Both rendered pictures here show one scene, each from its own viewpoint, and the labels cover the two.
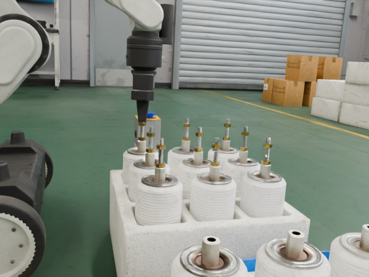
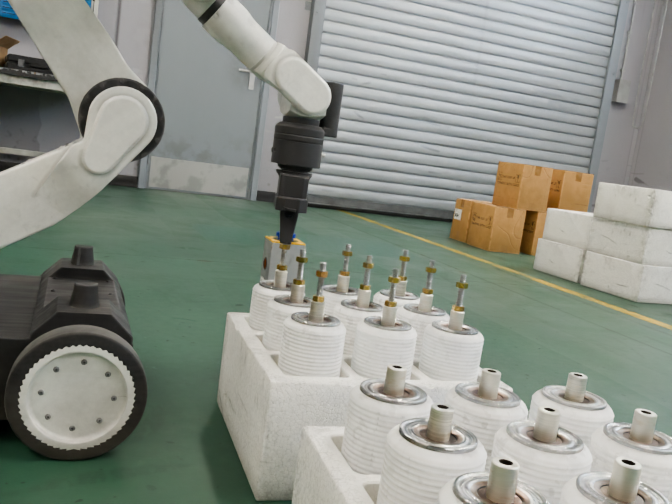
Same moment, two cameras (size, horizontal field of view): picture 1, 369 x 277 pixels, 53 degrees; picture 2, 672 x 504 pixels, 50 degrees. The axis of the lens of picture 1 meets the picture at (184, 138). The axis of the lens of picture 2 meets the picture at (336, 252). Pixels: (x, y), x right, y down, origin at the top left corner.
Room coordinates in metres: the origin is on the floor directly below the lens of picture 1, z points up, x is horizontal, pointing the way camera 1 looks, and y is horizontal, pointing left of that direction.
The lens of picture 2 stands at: (-0.34, 0.08, 0.50)
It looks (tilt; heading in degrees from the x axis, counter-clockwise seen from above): 8 degrees down; 357
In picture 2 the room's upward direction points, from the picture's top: 8 degrees clockwise
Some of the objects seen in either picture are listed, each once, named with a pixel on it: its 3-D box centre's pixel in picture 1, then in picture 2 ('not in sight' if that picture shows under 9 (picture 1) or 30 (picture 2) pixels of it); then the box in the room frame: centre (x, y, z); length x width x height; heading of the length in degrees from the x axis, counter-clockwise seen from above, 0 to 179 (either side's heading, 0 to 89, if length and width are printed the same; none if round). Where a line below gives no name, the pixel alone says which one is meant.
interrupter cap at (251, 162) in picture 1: (242, 161); (424, 310); (0.90, -0.15, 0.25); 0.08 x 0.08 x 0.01
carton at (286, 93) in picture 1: (288, 92); (495, 227); (4.52, -1.22, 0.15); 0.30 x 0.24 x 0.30; 17
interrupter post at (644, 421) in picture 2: not in sight; (643, 427); (0.37, -0.30, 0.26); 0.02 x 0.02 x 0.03
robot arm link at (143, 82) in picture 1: (144, 74); (295, 176); (0.94, 0.11, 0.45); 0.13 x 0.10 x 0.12; 5
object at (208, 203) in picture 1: (211, 218); (379, 380); (0.75, -0.07, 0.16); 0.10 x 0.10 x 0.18
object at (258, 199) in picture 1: (260, 215); (446, 382); (0.78, -0.18, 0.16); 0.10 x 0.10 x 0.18
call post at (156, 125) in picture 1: (146, 166); (275, 314); (1.12, 0.12, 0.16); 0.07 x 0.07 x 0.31; 16
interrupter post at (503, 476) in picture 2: not in sight; (502, 481); (0.19, -0.10, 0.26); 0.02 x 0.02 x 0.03
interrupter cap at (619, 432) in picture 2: not in sight; (640, 438); (0.37, -0.30, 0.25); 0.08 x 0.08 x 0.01
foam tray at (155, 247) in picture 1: (194, 224); (349, 395); (0.86, -0.04, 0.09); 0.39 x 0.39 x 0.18; 16
